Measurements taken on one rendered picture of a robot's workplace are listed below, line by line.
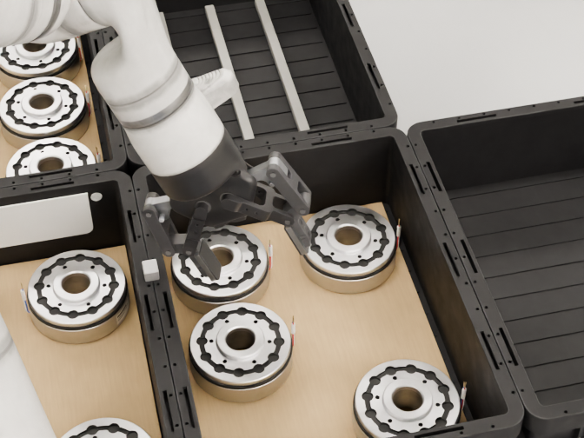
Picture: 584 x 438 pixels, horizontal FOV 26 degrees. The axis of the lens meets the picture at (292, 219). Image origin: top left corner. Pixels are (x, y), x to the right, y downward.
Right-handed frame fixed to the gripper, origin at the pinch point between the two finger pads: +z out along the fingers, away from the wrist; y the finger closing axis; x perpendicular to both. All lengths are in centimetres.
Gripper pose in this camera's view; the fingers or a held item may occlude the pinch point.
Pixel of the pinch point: (258, 257)
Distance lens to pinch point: 117.3
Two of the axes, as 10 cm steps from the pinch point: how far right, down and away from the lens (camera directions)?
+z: 4.3, 7.0, 5.7
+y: 9.0, -2.8, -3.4
